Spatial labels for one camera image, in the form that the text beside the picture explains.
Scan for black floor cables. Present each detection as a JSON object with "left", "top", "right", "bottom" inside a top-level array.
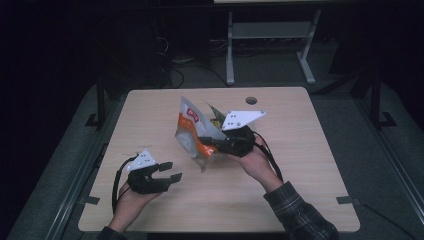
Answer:
[{"left": 154, "top": 33, "right": 231, "bottom": 90}]

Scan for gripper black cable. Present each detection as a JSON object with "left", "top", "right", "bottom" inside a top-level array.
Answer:
[
  {"left": 111, "top": 154, "right": 140, "bottom": 215},
  {"left": 252, "top": 130, "right": 285, "bottom": 183}
]

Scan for person's right hand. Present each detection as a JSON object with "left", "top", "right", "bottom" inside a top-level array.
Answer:
[{"left": 229, "top": 136, "right": 285, "bottom": 193}]

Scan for person's left hand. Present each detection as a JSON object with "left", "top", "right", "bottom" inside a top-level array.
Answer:
[{"left": 107, "top": 182, "right": 161, "bottom": 234}]

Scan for grey metal desk frame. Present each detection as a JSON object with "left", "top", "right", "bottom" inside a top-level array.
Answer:
[{"left": 225, "top": 9, "right": 323, "bottom": 86}]

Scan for black tape strip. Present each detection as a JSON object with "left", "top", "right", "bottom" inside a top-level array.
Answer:
[
  {"left": 79, "top": 195, "right": 101, "bottom": 206},
  {"left": 335, "top": 195, "right": 362, "bottom": 206}
]

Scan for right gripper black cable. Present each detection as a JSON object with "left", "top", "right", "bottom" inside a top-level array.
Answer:
[{"left": 252, "top": 130, "right": 285, "bottom": 183}]

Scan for thin black floor cable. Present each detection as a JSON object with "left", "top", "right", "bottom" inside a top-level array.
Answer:
[{"left": 360, "top": 202, "right": 419, "bottom": 240}]

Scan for black metal stand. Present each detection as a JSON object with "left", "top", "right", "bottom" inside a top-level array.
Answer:
[
  {"left": 361, "top": 70, "right": 398, "bottom": 131},
  {"left": 84, "top": 75, "right": 108, "bottom": 131}
]

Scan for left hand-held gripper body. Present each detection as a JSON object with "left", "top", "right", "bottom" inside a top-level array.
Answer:
[{"left": 126, "top": 148, "right": 171, "bottom": 195}]

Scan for orange white food packet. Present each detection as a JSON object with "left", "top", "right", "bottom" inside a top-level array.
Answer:
[{"left": 174, "top": 96, "right": 228, "bottom": 174}]

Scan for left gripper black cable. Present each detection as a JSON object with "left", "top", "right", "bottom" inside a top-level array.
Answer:
[{"left": 111, "top": 154, "right": 140, "bottom": 215}]

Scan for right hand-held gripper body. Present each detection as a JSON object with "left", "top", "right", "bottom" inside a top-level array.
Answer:
[{"left": 217, "top": 110, "right": 268, "bottom": 157}]

